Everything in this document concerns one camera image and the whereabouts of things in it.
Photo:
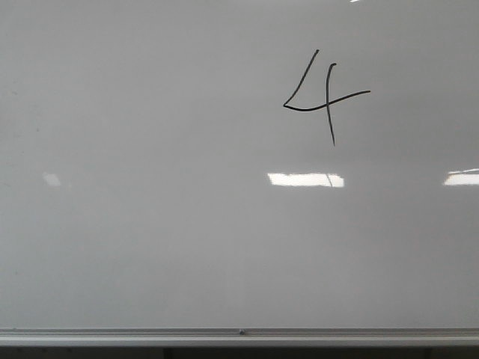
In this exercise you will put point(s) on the white whiteboard with aluminium frame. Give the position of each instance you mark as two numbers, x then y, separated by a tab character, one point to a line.
239	173

